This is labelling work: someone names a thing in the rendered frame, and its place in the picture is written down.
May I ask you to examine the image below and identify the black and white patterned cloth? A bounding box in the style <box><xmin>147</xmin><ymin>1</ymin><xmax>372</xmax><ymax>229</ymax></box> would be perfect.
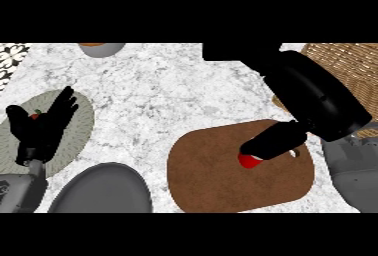
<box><xmin>0</xmin><ymin>43</ymin><xmax>32</xmax><ymax>92</ymax></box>

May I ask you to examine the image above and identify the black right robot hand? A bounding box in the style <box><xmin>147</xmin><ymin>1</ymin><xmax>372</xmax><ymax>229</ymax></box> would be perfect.
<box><xmin>202</xmin><ymin>42</ymin><xmax>373</xmax><ymax>161</ymax></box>

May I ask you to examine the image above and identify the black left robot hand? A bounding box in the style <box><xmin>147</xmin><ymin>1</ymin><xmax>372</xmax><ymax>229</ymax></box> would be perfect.
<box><xmin>4</xmin><ymin>85</ymin><xmax>81</xmax><ymax>168</ymax></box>

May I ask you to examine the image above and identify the red can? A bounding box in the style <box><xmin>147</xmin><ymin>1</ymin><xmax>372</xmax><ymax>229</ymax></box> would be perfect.
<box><xmin>236</xmin><ymin>151</ymin><xmax>266</xmax><ymax>170</ymax></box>

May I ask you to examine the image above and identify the grey bowl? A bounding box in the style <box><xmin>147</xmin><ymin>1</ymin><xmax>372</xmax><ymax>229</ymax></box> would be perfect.
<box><xmin>77</xmin><ymin>42</ymin><xmax>127</xmax><ymax>59</ymax></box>

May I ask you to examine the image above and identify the small red fruit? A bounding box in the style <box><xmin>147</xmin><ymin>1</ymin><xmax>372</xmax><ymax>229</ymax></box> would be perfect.
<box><xmin>28</xmin><ymin>109</ymin><xmax>44</xmax><ymax>121</ymax></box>

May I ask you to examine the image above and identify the grey-green oval placemat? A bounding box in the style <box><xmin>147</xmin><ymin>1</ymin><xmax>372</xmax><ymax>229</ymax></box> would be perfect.
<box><xmin>0</xmin><ymin>89</ymin><xmax>96</xmax><ymax>176</ymax></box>

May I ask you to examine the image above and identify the brown wooden cutting board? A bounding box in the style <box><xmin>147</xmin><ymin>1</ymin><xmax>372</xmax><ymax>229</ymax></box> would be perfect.
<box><xmin>165</xmin><ymin>118</ymin><xmax>316</xmax><ymax>214</ymax></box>

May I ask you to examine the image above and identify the brown wicker basket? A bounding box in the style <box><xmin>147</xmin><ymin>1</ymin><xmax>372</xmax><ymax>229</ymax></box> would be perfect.
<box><xmin>271</xmin><ymin>42</ymin><xmax>378</xmax><ymax>140</ymax></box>

